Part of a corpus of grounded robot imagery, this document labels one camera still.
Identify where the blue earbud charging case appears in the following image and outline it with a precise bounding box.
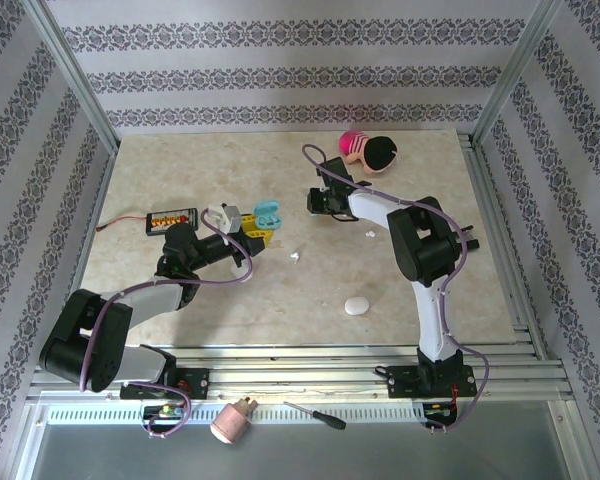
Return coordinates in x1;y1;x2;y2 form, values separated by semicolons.
252;199;281;231

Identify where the black board with orange connectors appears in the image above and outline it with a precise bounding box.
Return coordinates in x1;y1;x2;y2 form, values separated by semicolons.
146;208;200;235

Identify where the plush doll with black hair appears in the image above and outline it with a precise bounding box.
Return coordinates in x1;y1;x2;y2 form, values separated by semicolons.
338;128;400;176

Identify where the pink cylinder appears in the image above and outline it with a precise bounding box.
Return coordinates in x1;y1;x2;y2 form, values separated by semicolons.
209;396;259;445

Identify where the grey metal sheet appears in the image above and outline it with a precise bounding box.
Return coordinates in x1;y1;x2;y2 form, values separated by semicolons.
29;423;571;480

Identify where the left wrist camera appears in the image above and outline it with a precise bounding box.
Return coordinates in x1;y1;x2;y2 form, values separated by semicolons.
204;203;244;236

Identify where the purple cable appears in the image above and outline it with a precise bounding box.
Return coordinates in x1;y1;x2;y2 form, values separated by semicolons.
302;143;492;436
78;207;255;440

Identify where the thin red wire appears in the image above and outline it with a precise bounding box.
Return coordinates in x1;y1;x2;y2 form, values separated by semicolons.
96;216;149;232

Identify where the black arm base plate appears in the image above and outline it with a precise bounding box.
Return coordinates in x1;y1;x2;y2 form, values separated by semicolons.
387;364;477;400
119;367;211;401

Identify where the aluminium extrusion frame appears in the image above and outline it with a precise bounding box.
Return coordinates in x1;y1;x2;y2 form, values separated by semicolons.
9;0;600;480

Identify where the black handled screwdriver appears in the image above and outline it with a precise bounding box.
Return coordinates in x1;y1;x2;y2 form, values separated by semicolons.
283;400;347;431

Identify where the white slotted cable duct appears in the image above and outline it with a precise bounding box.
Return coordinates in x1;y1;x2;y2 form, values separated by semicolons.
44;402;426;426

